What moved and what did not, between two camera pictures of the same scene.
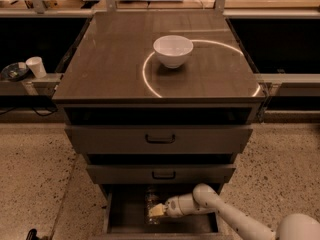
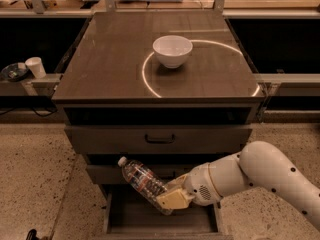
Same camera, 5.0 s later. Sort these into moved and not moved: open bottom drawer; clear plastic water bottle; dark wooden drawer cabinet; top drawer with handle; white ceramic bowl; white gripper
Moved: white gripper; clear plastic water bottle
Not moved: open bottom drawer; white ceramic bowl; dark wooden drawer cabinet; top drawer with handle
